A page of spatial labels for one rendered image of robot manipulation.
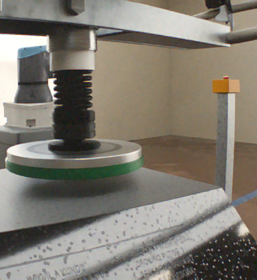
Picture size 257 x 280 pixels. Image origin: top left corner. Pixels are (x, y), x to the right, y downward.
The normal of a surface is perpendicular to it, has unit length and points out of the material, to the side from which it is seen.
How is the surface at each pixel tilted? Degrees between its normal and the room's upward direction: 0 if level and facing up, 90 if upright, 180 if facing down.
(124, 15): 90
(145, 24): 90
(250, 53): 90
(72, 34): 90
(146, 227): 45
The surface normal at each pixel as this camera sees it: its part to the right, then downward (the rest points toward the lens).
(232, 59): -0.78, 0.10
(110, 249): 0.32, -0.63
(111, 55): 0.63, 0.09
